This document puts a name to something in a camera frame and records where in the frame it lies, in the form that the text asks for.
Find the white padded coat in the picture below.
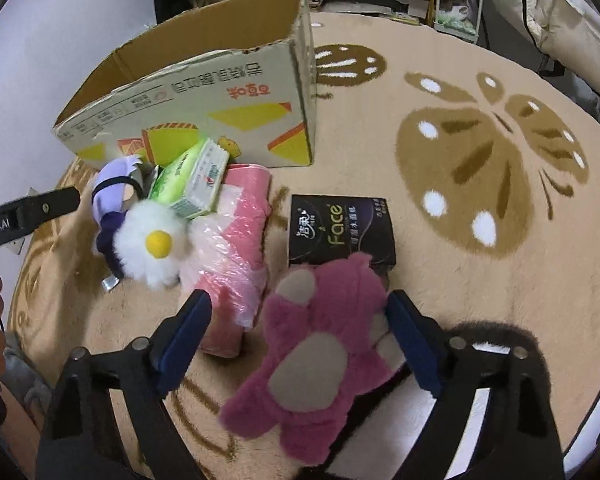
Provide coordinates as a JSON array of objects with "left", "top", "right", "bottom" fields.
[{"left": 485, "top": 0, "right": 600, "bottom": 108}]

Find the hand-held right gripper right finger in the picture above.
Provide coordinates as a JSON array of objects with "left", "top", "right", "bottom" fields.
[{"left": 384, "top": 289, "right": 566, "bottom": 480}]

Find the black tissue pack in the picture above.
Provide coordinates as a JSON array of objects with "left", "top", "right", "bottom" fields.
[{"left": 287, "top": 194, "right": 398, "bottom": 271}]

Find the pink plastic-wrapped pack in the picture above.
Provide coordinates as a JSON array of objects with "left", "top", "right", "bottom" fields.
[{"left": 177, "top": 162, "right": 273, "bottom": 358}]

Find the printed cardboard box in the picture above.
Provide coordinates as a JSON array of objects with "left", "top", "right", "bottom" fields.
[{"left": 51, "top": 0, "right": 318, "bottom": 171}]

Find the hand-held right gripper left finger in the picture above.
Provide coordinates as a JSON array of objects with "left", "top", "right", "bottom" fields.
[{"left": 35, "top": 289, "right": 213, "bottom": 480}]

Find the purple plush doll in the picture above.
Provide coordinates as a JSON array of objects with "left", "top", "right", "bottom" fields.
[{"left": 90, "top": 155, "right": 147, "bottom": 292}]

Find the green tissue pack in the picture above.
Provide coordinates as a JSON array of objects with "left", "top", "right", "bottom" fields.
[{"left": 147, "top": 137, "right": 231, "bottom": 221}]

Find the pile of books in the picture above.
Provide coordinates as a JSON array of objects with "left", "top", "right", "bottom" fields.
[{"left": 307, "top": 0, "right": 426, "bottom": 25}]

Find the white flower plush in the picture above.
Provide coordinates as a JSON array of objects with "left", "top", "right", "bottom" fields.
[{"left": 112, "top": 200, "right": 191, "bottom": 289}]

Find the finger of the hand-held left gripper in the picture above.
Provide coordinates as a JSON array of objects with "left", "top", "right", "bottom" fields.
[{"left": 16, "top": 186, "right": 82, "bottom": 235}]

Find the white trolley cart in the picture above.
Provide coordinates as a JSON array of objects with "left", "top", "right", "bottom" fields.
[{"left": 434, "top": 0, "right": 486, "bottom": 45}]

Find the pink plush bear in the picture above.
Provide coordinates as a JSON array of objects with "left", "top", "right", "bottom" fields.
[{"left": 217, "top": 252, "right": 406, "bottom": 466}]

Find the beige floral blanket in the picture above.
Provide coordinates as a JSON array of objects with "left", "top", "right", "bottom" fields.
[{"left": 7, "top": 10, "right": 600, "bottom": 480}]

